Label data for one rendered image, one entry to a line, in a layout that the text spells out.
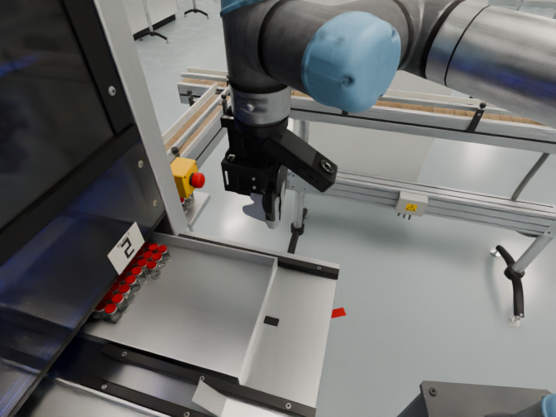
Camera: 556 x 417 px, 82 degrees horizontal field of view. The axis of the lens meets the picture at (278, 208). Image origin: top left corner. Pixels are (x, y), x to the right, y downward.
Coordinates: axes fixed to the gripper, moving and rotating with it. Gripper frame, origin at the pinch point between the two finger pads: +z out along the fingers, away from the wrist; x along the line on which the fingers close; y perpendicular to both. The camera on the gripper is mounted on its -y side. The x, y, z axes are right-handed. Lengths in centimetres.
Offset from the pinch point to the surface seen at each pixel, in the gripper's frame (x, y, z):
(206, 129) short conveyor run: -51, 39, 16
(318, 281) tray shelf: -4.7, -8.2, 21.6
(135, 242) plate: 5.0, 27.5, 8.2
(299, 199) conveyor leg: -86, 12, 73
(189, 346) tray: 16.3, 12.8, 21.4
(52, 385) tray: 29.1, 32.8, 21.3
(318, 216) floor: -113, 4, 110
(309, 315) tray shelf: 3.8, -8.0, 21.6
